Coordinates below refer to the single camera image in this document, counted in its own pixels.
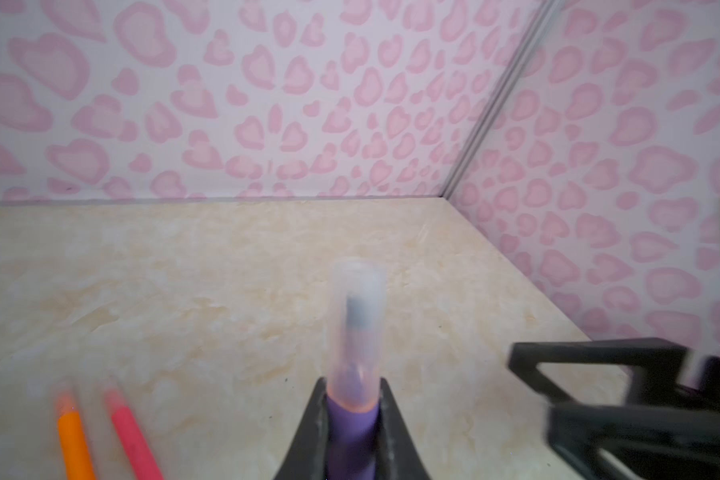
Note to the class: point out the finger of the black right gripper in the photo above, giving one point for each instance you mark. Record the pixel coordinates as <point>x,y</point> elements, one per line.
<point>624,372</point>
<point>622,442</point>

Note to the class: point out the small purple pen cap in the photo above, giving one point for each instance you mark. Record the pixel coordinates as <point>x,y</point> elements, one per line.
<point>350,453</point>

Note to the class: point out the clear pen cap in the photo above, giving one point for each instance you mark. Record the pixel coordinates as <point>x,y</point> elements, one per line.
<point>355,316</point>

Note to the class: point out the aluminium corner post right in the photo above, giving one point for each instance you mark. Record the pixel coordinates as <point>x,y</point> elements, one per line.
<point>533,36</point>

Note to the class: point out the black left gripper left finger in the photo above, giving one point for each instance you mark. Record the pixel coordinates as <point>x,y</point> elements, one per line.
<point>305,458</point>

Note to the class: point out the orange pen cap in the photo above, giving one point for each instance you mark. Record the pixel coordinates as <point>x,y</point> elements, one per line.
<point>77,459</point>

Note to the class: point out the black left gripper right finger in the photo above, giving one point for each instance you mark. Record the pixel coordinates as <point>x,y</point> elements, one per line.
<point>395,452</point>

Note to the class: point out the small pink pen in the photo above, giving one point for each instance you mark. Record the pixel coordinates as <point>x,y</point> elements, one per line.
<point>133,441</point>

